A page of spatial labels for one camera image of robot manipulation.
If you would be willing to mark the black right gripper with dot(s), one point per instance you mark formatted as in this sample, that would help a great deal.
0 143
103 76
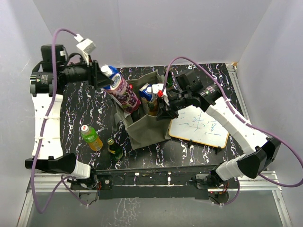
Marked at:
165 114

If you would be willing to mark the aluminium frame rail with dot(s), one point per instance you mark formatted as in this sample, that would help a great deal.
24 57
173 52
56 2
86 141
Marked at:
253 203

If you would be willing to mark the grey-green canvas bag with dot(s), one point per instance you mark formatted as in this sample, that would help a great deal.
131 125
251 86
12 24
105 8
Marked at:
146 130

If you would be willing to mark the green glass bottle gold cap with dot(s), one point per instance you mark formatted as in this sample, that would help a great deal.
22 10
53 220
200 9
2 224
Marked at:
169 83

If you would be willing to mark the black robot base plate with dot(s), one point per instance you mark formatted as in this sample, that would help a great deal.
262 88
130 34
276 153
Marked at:
163 182

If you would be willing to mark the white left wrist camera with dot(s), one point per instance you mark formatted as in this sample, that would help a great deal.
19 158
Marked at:
85 46

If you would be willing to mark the blue red juice carton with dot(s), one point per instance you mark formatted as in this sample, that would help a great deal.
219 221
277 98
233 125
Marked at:
120 90

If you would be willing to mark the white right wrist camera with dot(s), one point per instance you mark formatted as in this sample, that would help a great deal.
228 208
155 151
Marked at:
158 93

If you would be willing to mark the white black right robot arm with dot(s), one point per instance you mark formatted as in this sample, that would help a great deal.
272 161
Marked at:
259 150

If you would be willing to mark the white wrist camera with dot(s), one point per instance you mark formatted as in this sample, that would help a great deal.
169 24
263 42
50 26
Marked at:
85 46
158 93

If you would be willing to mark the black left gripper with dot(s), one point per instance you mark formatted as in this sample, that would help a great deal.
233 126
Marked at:
97 79

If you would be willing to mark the green glass bottle front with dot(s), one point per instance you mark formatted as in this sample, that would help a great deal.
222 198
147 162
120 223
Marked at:
115 149

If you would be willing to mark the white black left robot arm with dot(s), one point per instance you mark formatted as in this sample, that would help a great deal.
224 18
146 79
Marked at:
46 89

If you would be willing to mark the yellow-framed whiteboard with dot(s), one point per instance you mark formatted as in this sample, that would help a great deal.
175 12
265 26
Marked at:
193 124

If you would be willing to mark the Fontana pineapple juice carton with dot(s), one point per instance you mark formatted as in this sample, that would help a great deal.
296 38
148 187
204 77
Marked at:
149 102

